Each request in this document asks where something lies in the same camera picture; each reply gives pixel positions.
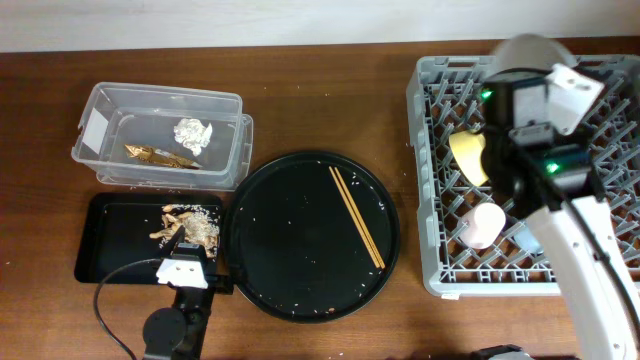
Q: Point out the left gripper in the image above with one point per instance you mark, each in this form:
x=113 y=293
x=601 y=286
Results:
x=177 y=239

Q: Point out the gold snack wrapper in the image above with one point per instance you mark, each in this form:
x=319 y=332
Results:
x=160 y=157

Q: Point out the white tissue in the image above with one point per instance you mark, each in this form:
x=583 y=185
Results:
x=193 y=135

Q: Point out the wooden chopstick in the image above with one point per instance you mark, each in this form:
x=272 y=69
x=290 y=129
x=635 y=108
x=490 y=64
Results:
x=355 y=215
x=360 y=215

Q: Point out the pink cup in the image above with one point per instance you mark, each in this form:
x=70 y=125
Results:
x=484 y=224

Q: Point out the yellow bowl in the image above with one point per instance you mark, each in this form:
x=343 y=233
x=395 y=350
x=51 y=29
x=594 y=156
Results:
x=467 y=148

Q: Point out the light blue cup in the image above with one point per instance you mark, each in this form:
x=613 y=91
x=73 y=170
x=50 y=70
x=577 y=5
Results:
x=527 y=241

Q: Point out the grey plate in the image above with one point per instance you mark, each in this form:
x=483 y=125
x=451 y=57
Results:
x=530 y=51

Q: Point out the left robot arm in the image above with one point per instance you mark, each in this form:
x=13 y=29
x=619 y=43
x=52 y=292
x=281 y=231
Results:
x=177 y=331

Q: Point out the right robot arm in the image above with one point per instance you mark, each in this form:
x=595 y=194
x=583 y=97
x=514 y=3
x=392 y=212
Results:
x=537 y=154

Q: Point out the grey dishwasher rack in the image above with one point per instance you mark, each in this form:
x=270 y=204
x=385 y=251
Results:
x=442 y=99

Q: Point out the food scraps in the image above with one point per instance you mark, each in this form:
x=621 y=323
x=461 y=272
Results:
x=201 y=225

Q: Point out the black rectangular tray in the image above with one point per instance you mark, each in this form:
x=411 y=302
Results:
x=118 y=225

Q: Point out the clear plastic bin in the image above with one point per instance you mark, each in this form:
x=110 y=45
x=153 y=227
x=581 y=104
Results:
x=121 y=114

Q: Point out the round black tray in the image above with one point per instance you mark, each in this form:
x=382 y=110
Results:
x=311 y=237

